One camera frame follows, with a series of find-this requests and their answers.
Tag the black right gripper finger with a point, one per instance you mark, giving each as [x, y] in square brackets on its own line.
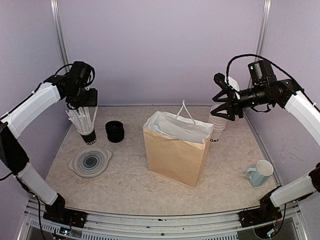
[223, 111]
[226, 95]

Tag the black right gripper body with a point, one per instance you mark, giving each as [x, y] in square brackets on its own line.
[261, 96]

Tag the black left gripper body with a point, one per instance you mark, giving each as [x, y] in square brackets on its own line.
[81, 98]

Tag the brown paper takeout bag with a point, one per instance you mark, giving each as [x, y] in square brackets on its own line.
[176, 146]

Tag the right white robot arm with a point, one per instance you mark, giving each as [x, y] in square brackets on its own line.
[286, 122]

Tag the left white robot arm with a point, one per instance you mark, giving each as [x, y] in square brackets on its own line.
[15, 122]

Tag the stack of white paper cups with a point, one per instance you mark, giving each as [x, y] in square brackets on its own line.
[219, 125]

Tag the black cup holding straws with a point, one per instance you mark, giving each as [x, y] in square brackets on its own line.
[89, 137]

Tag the stack of black cup lids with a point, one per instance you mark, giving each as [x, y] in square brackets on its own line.
[115, 131]

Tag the light blue mug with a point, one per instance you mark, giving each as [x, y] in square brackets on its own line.
[258, 175]

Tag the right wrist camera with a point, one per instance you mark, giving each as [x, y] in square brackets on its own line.
[225, 83]

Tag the right aluminium corner post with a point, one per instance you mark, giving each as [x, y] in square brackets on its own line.
[267, 4]

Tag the aluminium corner post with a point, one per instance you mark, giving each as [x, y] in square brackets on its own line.
[59, 30]
[267, 4]

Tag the left aluminium corner post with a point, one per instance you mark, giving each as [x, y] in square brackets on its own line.
[59, 30]

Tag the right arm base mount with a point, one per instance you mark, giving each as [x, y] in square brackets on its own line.
[265, 213]

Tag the aluminium front frame rail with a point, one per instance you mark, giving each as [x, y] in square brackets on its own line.
[225, 225]

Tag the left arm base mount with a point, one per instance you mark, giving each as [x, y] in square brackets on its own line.
[58, 213]

